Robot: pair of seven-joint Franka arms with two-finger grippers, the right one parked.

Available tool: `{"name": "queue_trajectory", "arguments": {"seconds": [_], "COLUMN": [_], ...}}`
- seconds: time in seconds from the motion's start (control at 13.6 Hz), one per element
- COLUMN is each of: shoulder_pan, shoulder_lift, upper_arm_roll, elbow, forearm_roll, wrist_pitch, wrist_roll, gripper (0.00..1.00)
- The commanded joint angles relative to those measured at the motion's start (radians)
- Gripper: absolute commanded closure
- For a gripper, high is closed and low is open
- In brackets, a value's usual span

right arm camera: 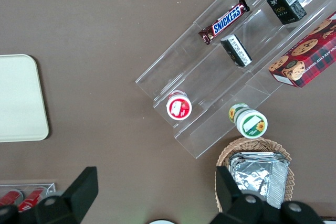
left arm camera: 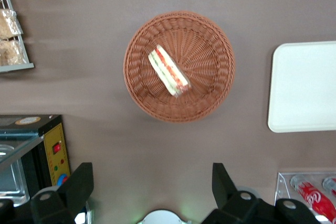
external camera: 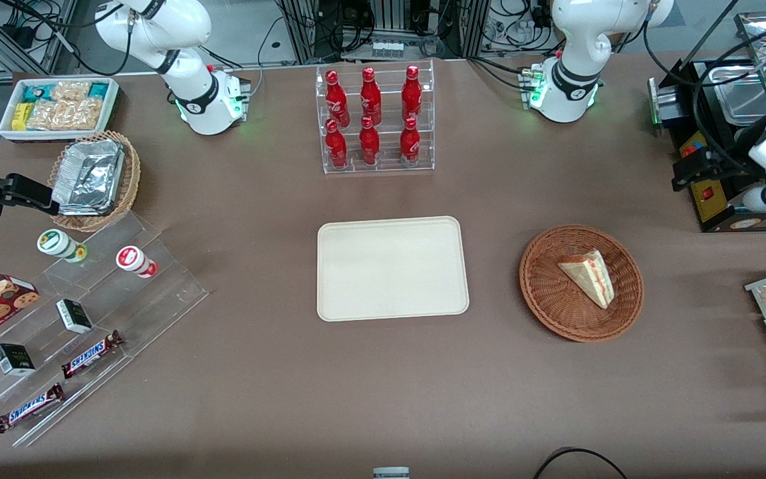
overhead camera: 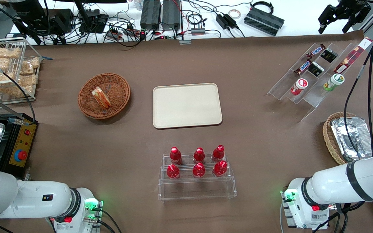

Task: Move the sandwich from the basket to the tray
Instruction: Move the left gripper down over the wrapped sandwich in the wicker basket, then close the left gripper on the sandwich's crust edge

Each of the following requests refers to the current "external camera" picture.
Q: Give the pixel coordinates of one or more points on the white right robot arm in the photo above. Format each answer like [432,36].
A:
[177,26]

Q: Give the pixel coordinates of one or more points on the teal snack pack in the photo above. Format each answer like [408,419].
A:
[99,90]

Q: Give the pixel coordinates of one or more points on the black food warmer appliance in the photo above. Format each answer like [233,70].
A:
[705,211]

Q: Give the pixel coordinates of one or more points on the steel warmer pan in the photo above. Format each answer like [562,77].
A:
[742,100]

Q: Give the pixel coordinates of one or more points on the white rectangular snack bin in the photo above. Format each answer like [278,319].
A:
[50,136]

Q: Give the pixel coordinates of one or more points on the small grey device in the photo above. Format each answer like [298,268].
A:
[391,474]

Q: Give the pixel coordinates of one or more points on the red lidded cup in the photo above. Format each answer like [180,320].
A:
[131,258]

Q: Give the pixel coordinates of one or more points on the oval light wicker basket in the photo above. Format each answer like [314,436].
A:
[130,186]

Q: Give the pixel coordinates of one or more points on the small rice cracker bag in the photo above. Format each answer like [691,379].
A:
[70,90]

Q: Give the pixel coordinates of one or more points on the green lidded cup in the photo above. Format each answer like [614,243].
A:
[56,243]

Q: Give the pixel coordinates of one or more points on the triangle sandwich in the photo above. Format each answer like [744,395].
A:
[589,276]

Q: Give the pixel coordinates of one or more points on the green snack pack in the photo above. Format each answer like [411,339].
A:
[34,92]

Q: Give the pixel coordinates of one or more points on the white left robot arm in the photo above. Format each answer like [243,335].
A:
[576,40]

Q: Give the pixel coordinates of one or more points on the small dark green box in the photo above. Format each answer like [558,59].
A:
[74,316]
[14,359]

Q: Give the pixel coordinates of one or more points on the large rice cracker bag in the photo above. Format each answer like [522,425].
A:
[64,114]

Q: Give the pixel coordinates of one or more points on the white power strip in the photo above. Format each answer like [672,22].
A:
[387,48]

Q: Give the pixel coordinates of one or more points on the clear acrylic bottle rack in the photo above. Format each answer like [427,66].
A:
[391,133]

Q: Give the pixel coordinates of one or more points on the round brown wicker basket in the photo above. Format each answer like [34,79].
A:
[556,306]

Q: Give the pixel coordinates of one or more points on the aluminium foil container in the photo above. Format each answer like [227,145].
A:
[87,176]

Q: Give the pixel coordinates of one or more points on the snickers chocolate bar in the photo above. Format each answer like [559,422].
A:
[90,354]
[29,408]

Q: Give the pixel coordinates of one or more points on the beige plastic tray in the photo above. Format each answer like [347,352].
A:
[389,273]

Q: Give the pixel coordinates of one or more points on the yellow snack pack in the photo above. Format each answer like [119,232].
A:
[20,116]

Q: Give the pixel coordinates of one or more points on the clear acrylic stepped stand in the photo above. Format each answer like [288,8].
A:
[170,293]

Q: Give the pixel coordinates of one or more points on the red cola bottle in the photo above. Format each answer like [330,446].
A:
[409,144]
[411,93]
[336,146]
[335,96]
[370,96]
[369,144]

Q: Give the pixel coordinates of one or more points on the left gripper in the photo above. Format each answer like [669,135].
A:
[722,161]

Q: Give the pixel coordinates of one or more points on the aluminium frame rack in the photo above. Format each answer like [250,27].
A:
[306,33]

